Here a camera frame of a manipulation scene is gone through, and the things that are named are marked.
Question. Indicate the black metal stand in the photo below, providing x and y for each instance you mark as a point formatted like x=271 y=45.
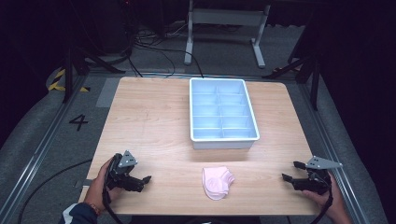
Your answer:
x=314 y=74
x=69 y=71

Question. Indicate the pink socks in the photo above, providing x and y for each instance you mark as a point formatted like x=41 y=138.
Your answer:
x=217 y=183

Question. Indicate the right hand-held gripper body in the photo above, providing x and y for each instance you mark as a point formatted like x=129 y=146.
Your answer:
x=315 y=182

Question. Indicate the light blue divided storage box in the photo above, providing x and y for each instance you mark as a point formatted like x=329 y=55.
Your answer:
x=222 y=109

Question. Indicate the aluminium floor rail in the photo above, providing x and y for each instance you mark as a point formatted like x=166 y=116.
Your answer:
x=334 y=155
x=37 y=152

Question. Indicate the white metal desk frame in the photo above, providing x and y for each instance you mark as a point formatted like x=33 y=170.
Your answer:
x=225 y=17

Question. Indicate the person's left hand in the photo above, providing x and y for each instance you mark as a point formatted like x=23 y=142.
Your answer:
x=99 y=186

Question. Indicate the yellow and black floor tape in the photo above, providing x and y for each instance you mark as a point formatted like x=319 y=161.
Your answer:
x=57 y=84

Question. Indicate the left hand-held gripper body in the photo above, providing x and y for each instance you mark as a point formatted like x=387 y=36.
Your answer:
x=120 y=174

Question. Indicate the person's right hand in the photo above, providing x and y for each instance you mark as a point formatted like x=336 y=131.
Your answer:
x=332 y=203

